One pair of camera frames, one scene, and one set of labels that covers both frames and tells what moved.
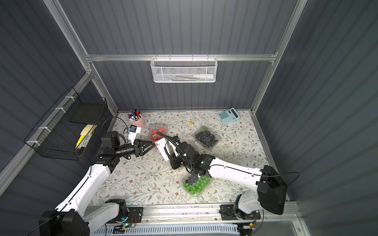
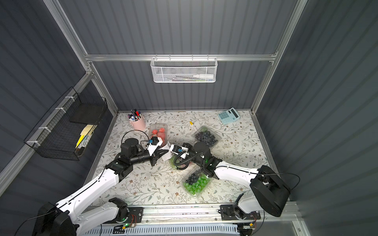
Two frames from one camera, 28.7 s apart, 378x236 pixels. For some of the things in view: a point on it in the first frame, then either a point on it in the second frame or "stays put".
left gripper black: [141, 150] -> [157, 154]
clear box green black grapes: [196, 187] stays put
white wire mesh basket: [184, 70] stays put
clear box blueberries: [206, 137] stays put
